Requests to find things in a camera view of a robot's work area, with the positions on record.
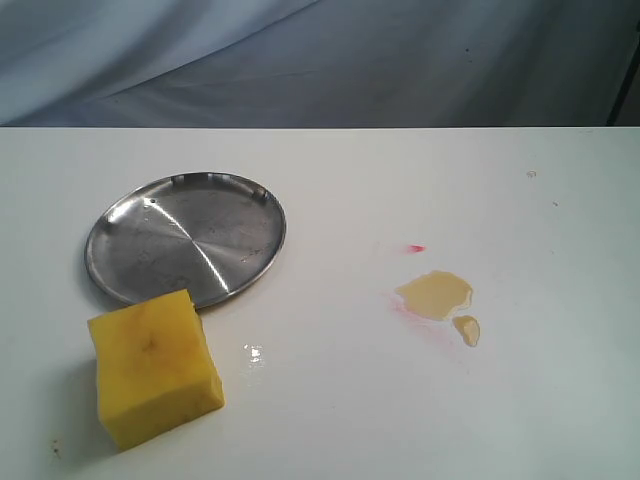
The yellow sponge block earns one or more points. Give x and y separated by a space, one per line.
154 369

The yellow liquid spill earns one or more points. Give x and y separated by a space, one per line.
437 296

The round steel plate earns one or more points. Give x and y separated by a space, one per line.
212 234

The grey backdrop cloth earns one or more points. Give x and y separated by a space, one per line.
313 64

